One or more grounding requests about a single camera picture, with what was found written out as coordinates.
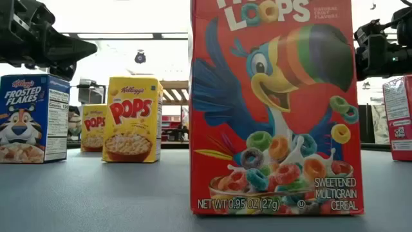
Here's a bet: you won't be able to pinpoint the ceiling light strip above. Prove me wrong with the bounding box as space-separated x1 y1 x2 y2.
61 32 189 41

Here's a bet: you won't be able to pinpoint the leaf-patterned cloth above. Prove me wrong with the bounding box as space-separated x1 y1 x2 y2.
371 104 390 145

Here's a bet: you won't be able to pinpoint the wooden slatted shelf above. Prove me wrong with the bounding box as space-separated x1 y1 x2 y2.
159 80 191 106

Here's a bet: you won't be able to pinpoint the red Froot Loops cereal box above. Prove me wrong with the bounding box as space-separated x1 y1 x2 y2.
382 75 412 162
189 0 365 216

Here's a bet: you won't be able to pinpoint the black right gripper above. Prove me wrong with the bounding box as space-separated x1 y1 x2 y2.
355 19 392 81

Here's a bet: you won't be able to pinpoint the blue Frosted Flakes cereal box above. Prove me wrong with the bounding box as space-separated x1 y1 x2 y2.
0 73 71 164

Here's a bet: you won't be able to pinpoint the red storage bins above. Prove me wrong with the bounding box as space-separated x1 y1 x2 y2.
162 114 190 130

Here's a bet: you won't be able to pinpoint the blue-grey table mat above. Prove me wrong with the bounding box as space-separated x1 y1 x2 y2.
0 148 412 232

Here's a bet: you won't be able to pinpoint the black ceiling-hung device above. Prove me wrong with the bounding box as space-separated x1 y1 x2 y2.
134 49 147 64

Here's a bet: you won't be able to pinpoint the black aluminium table frame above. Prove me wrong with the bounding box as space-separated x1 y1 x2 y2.
66 140 392 151

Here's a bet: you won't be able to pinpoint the yellow Corn Pops cereal box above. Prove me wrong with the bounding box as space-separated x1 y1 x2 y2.
102 76 164 163
80 103 108 153

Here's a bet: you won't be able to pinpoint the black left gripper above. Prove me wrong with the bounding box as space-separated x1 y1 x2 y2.
0 0 98 81

